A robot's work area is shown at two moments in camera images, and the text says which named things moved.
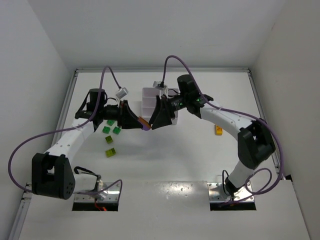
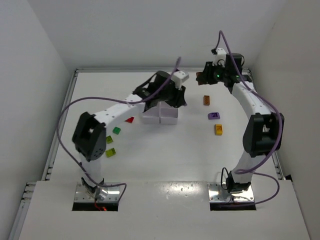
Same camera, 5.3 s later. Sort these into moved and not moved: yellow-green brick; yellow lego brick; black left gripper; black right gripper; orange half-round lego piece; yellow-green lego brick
Moved: orange half-round lego piece; black left gripper; black right gripper
Not moved: yellow lego brick; yellow-green lego brick; yellow-green brick
